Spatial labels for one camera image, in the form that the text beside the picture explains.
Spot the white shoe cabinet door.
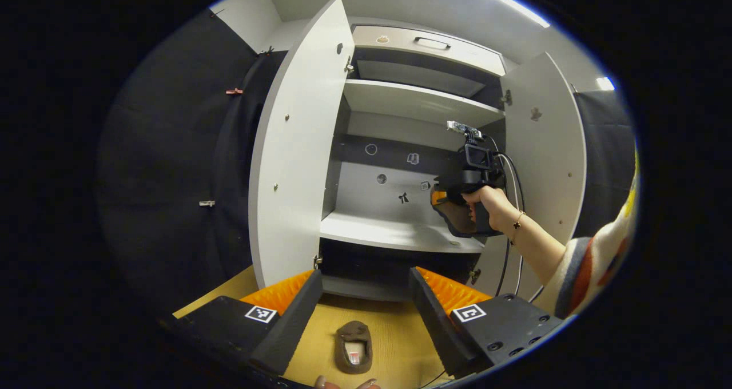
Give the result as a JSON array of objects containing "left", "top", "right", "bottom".
[
  {"left": 249, "top": 0, "right": 356, "bottom": 289},
  {"left": 469, "top": 51, "right": 587, "bottom": 301}
]

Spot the beige cabinet drawer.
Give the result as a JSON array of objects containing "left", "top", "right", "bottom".
[{"left": 352, "top": 25, "right": 507, "bottom": 76}]

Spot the brown fuzzy shoe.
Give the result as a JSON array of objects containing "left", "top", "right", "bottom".
[
  {"left": 439, "top": 199, "right": 479, "bottom": 239},
  {"left": 335, "top": 320, "right": 373, "bottom": 375}
]

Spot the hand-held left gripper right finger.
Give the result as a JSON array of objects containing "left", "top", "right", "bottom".
[{"left": 408, "top": 267, "right": 567, "bottom": 379}]

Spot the white grey shoe cabinet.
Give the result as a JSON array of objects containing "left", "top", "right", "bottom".
[{"left": 317, "top": 25, "right": 510, "bottom": 303}]

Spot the black backdrop cloth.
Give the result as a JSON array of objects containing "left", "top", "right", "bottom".
[
  {"left": 94, "top": 9, "right": 287, "bottom": 315},
  {"left": 574, "top": 89, "right": 636, "bottom": 238}
]

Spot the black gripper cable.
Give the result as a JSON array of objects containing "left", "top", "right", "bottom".
[
  {"left": 496, "top": 152, "right": 527, "bottom": 296},
  {"left": 493, "top": 237, "right": 511, "bottom": 297}
]

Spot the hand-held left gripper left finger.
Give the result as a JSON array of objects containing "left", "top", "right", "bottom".
[{"left": 166, "top": 270, "right": 324, "bottom": 378}]

